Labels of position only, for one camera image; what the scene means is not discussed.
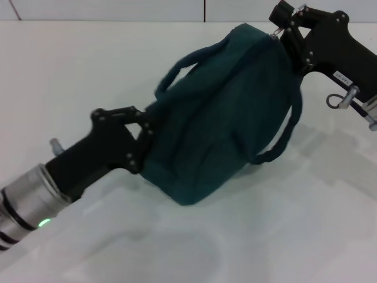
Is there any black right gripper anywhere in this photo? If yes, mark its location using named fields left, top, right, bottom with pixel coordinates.
left=269, top=1, right=377, bottom=100

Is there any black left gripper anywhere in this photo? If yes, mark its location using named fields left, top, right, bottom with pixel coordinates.
left=45, top=105, right=158, bottom=202

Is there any dark teal insulated bag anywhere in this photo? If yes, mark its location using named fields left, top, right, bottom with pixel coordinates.
left=140, top=23, right=305, bottom=207

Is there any right gripper silver post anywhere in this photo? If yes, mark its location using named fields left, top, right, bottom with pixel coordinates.
left=338, top=86, right=361, bottom=109

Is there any gripper silver post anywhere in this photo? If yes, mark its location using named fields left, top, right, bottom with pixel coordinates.
left=338, top=86, right=361, bottom=109
left=49, top=137, right=64, bottom=156

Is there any left gripper silver post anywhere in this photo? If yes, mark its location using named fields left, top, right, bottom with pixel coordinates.
left=49, top=137, right=64, bottom=156

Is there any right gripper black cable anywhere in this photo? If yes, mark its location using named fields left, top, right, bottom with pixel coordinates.
left=325, top=93, right=377, bottom=133

